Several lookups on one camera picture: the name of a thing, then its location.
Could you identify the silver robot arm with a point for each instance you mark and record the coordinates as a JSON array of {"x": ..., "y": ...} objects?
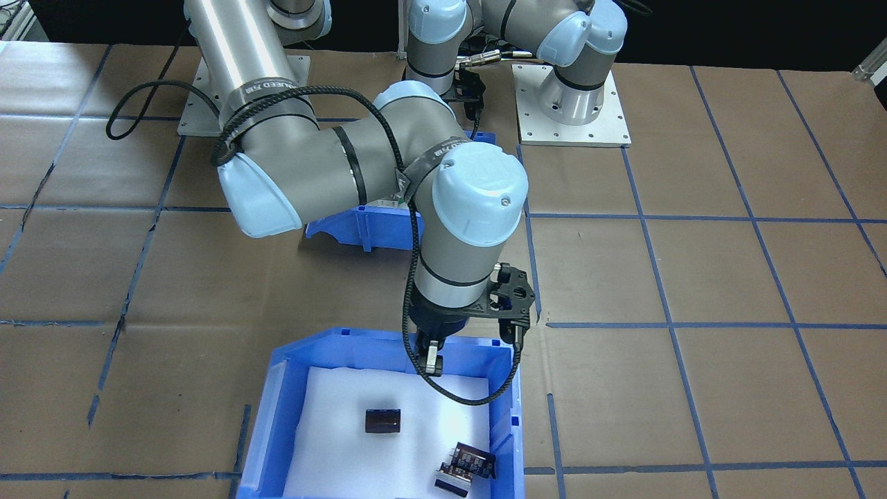
[
  {"x": 582, "y": 41},
  {"x": 332, "y": 159}
]

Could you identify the small black block module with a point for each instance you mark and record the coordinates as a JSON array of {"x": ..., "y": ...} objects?
[{"x": 382, "y": 421}]

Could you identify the dark circuit board module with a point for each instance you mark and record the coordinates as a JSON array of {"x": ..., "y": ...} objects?
[{"x": 468, "y": 468}]

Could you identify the blue plastic button bin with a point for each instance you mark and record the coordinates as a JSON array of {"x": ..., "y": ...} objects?
[{"x": 367, "y": 229}]

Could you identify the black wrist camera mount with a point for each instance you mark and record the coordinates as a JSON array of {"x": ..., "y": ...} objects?
[
  {"x": 471, "y": 90},
  {"x": 513, "y": 298}
]

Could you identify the blue plastic module bin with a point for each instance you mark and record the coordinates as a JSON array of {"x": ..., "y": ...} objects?
[{"x": 277, "y": 416}]

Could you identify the white square base plate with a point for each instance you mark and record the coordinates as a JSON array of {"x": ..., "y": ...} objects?
[
  {"x": 596, "y": 132},
  {"x": 201, "y": 118}
]

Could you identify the white foam bin liner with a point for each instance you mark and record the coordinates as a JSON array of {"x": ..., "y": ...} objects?
[{"x": 332, "y": 443}]

